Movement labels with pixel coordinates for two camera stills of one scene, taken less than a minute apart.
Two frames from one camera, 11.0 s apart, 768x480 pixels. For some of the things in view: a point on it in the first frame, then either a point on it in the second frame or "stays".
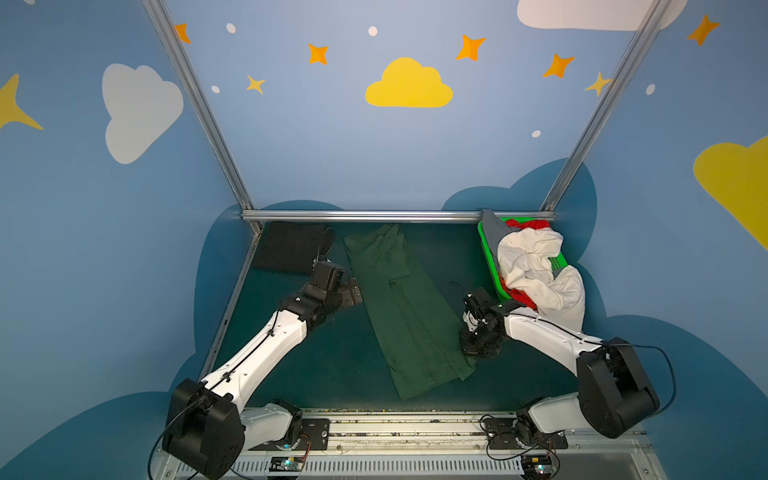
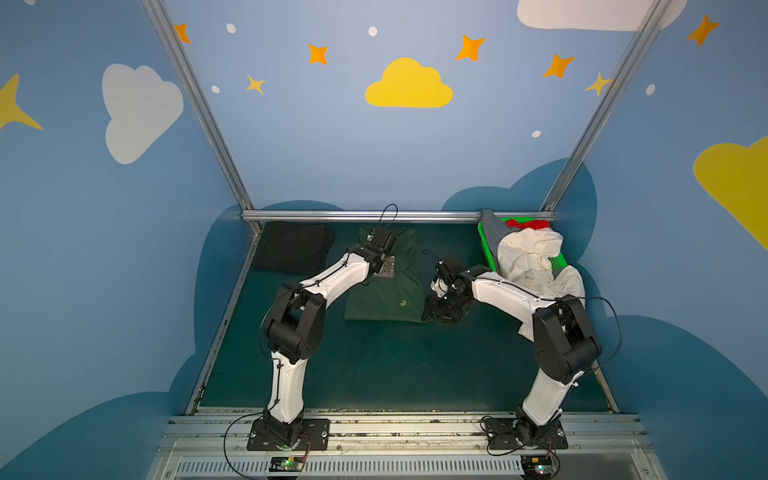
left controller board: x=286 y=464 stays
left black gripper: x=347 y=291 → x=384 y=264
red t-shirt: x=525 y=225 stays
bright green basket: x=557 y=260 stays
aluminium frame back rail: x=384 y=215 stays
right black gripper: x=475 y=339 → x=441 y=301
